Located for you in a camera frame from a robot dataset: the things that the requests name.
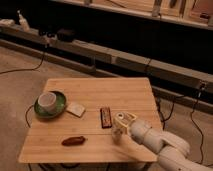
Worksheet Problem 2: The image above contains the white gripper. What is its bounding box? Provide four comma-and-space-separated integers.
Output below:
128, 120, 147, 142

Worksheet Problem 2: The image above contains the white yellow bottle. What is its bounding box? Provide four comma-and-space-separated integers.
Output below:
111, 112, 137, 143

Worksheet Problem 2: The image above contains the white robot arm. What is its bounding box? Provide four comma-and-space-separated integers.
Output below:
128, 120, 202, 171

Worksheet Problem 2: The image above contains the white spray bottle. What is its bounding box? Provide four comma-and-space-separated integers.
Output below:
17, 11, 30, 31

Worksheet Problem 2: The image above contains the brown chocolate bar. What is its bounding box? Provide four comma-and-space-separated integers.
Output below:
100, 107, 112, 129

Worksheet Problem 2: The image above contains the wooden table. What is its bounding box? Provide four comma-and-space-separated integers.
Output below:
19, 78, 161, 163

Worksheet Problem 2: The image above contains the red-brown sausage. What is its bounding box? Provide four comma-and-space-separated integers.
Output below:
62, 136, 86, 146

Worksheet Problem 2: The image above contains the green plate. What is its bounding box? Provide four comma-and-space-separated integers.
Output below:
34, 91, 66, 119

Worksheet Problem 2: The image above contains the white cup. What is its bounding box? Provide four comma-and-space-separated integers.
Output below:
38, 92, 57, 113

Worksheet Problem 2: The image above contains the black box on ledge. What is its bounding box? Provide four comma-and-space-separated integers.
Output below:
57, 29, 76, 42

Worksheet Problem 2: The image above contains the black cable at right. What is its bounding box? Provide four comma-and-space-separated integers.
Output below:
156, 83, 208, 166

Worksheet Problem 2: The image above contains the black floor cable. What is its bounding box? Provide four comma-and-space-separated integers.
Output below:
0, 44, 48, 76

